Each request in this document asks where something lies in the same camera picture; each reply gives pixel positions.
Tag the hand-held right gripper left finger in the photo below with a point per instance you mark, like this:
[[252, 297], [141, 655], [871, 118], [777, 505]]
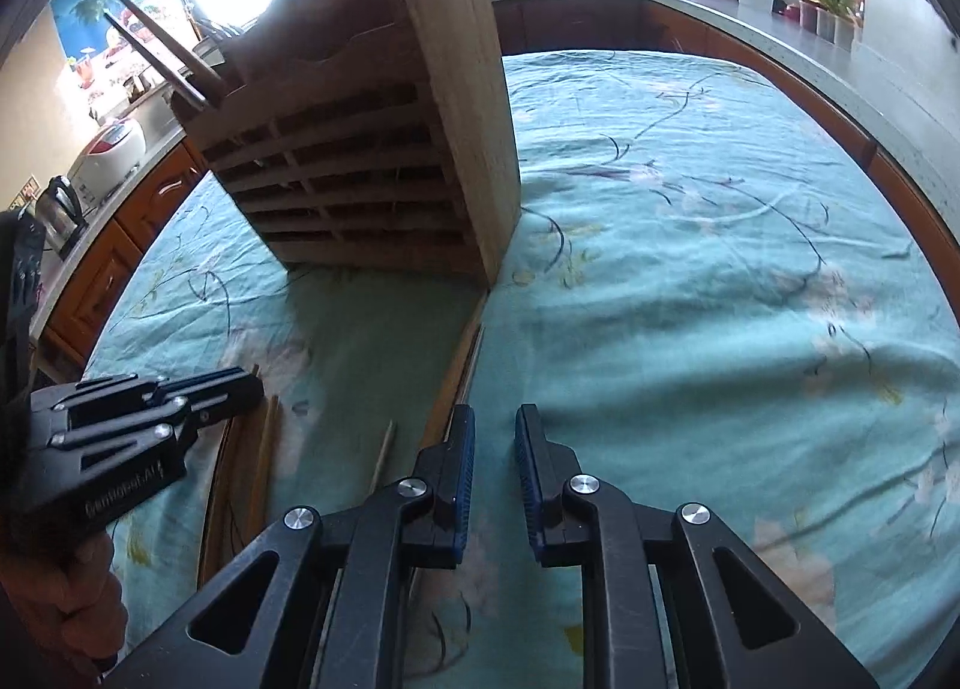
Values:
[[465, 486]]

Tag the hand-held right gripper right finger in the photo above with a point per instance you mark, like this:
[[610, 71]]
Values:
[[529, 486]]

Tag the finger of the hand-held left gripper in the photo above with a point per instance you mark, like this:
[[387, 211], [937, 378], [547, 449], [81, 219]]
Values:
[[217, 382], [217, 410]]

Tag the light wooden chopstick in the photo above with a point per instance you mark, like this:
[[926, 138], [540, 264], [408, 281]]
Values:
[[268, 449]]

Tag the light bamboo chopstick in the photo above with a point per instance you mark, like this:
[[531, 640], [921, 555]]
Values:
[[382, 456]]

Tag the dark brown chopstick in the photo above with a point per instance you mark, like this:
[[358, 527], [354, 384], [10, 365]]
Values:
[[457, 367]]

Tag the wooden utensil holder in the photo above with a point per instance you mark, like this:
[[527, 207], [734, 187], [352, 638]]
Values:
[[360, 172]]

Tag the person's left hand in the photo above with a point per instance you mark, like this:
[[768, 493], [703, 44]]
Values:
[[82, 599]]

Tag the steel electric kettle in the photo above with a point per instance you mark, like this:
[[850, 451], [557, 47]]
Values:
[[60, 213]]

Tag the teal floral tablecloth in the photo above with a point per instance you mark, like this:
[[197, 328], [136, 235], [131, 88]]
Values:
[[675, 284]]

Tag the white pink rice cooker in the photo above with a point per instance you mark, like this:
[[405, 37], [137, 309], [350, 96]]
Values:
[[109, 153]]

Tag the white seasoning jars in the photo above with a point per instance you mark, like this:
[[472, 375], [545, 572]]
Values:
[[825, 26]]

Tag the wall power outlets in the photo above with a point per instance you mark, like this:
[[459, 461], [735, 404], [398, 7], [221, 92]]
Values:
[[30, 188]]

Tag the tropical fruit wall poster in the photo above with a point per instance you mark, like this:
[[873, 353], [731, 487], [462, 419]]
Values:
[[97, 7]]

